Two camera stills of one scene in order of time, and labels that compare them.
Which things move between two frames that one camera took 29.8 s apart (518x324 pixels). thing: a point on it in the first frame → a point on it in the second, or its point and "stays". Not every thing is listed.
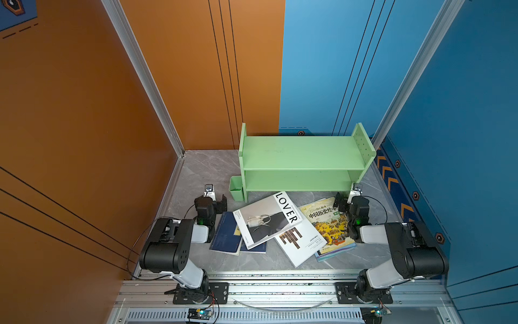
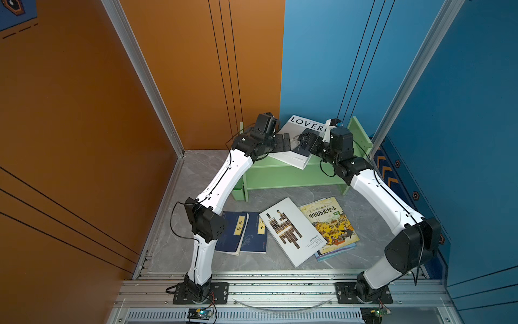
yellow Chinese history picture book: [331, 223] stays
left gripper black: [221, 206] → [280, 147]
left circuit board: [197, 313] stays
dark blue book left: [224, 239] stays
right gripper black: [343, 202] → [318, 142]
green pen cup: [235, 186] stays
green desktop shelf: [303, 163] stays
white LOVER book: [266, 219] → [297, 156]
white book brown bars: [300, 241] stays
